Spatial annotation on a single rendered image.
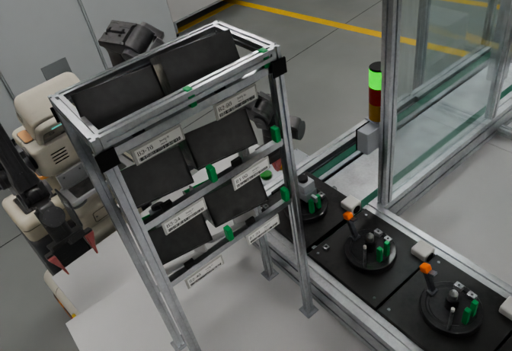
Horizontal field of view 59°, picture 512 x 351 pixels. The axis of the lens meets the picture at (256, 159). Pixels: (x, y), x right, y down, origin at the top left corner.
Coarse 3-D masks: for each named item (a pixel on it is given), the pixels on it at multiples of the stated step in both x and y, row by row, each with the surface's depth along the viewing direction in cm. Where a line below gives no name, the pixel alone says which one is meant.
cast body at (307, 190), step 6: (300, 180) 133; (306, 180) 133; (312, 180) 134; (300, 186) 133; (306, 186) 133; (312, 186) 135; (300, 192) 135; (306, 192) 134; (312, 192) 135; (300, 198) 137; (306, 198) 134; (312, 198) 135
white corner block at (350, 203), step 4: (348, 196) 140; (352, 196) 140; (344, 200) 139; (348, 200) 139; (352, 200) 138; (356, 200) 138; (344, 204) 138; (348, 204) 137; (352, 204) 137; (356, 204) 137; (360, 204) 138; (344, 208) 139; (348, 208) 137; (352, 208) 136; (356, 208) 137; (360, 208) 139; (352, 212) 137; (356, 212) 138
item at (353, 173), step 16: (480, 128) 160; (464, 144) 156; (480, 144) 165; (336, 160) 160; (352, 160) 164; (368, 160) 162; (448, 160) 154; (464, 160) 162; (320, 176) 156; (336, 176) 159; (352, 176) 157; (368, 176) 156; (416, 176) 146; (432, 176) 151; (352, 192) 151; (368, 192) 150; (400, 192) 142; (416, 192) 148; (400, 208) 146
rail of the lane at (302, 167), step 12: (348, 132) 169; (336, 144) 166; (348, 144) 166; (312, 156) 162; (324, 156) 161; (336, 156) 165; (300, 168) 159; (312, 168) 159; (276, 180) 155; (276, 192) 150
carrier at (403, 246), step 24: (360, 216) 136; (336, 240) 130; (360, 240) 126; (384, 240) 124; (408, 240) 126; (336, 264) 124; (360, 264) 120; (384, 264) 119; (408, 264) 120; (360, 288) 117; (384, 288) 116
